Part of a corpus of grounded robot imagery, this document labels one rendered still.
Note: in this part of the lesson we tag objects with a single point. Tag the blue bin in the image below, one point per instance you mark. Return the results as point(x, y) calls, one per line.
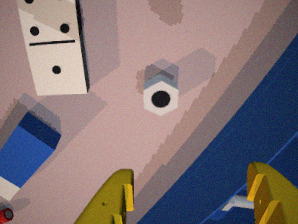
point(261, 130)

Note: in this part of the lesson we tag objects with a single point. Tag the grey hex nut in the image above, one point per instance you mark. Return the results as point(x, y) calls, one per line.
point(160, 95)

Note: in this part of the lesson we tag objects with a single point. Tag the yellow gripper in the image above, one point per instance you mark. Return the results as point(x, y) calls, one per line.
point(275, 197)

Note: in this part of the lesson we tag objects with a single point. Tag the blue and white eraser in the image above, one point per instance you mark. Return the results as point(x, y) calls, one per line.
point(27, 148)

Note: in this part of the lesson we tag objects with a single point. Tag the white domino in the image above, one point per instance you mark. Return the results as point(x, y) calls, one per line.
point(53, 36)

